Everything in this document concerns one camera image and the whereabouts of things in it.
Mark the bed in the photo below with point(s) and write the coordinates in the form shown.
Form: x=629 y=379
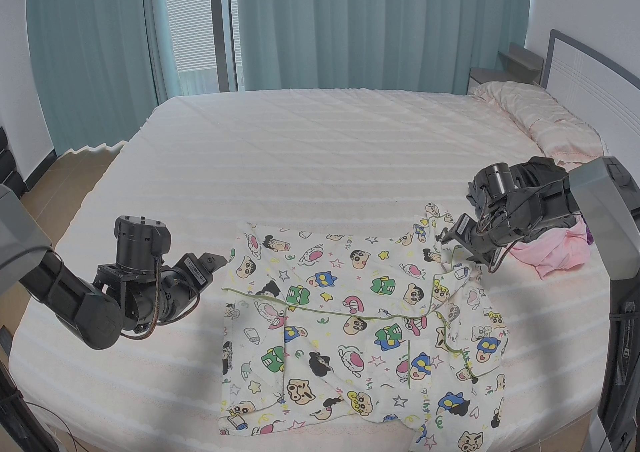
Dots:
x=325 y=140

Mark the pile of clothes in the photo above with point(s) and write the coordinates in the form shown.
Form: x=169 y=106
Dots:
x=555 y=252

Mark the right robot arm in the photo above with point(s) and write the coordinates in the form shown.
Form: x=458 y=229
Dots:
x=600 y=200

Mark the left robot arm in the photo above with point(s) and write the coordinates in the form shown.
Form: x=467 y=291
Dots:
x=75 y=300

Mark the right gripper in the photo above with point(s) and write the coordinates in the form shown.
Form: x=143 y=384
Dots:
x=472 y=240

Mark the pale pink pillow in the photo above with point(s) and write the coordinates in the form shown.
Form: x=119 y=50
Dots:
x=530 y=109

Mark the blue-green curtain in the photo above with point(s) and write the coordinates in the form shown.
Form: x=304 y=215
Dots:
x=375 y=14
x=95 y=39

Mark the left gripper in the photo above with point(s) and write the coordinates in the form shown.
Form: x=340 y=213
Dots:
x=180 y=285

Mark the white printed pyjama top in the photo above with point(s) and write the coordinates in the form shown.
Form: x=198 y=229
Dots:
x=350 y=330

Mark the grey bedside table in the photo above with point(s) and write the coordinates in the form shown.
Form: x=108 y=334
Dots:
x=515 y=64

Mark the window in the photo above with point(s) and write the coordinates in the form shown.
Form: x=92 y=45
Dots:
x=195 y=14

